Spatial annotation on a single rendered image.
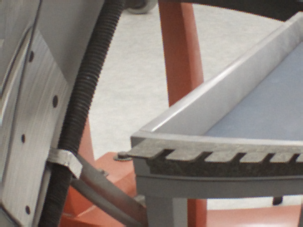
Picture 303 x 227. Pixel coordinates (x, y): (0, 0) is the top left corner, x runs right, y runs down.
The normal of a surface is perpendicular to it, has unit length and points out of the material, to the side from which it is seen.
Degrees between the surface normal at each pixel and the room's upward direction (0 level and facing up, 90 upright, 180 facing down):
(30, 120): 90
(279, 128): 0
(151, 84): 0
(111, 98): 0
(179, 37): 90
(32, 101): 90
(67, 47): 90
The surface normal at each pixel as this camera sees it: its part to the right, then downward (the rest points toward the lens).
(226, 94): 0.88, 0.08
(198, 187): -0.46, 0.33
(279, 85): -0.08, -0.94
